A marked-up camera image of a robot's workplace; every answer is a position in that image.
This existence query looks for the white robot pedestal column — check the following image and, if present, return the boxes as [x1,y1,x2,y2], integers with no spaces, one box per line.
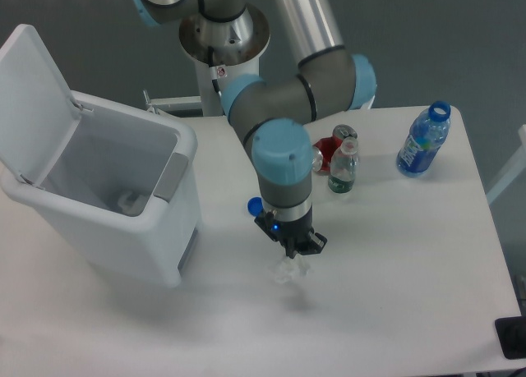
[194,57,263,117]

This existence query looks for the crushed red soda can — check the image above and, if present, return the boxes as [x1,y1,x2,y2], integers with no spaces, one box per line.
[312,124,358,173]

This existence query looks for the black device at table corner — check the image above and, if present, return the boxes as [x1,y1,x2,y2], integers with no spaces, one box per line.
[495,316,525,360]

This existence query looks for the white paper inside bin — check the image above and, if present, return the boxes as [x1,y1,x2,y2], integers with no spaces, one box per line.
[117,191,148,216]

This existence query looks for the white trash bin with lid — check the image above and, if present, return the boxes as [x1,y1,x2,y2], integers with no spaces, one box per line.
[1,24,201,287]

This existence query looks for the white frame at right edge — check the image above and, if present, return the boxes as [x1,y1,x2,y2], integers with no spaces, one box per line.
[486,125,525,205]

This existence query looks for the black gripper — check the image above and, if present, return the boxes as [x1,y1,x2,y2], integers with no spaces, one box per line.
[254,210,327,259]

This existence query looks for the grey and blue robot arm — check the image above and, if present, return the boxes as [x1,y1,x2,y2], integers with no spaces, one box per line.
[133,0,376,258]

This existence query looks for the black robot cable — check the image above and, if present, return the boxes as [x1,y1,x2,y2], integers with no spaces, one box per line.
[207,46,224,95]

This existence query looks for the clear green-label plastic bottle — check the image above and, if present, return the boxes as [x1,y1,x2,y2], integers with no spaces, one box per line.
[328,136,359,194]

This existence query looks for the blue plastic bottle cap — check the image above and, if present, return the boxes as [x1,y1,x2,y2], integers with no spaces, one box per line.
[247,196,263,217]

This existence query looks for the white paper ball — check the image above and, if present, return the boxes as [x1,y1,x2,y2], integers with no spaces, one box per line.
[270,254,311,284]

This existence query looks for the blue plastic drink bottle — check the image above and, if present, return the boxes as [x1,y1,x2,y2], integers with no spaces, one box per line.
[396,100,451,177]

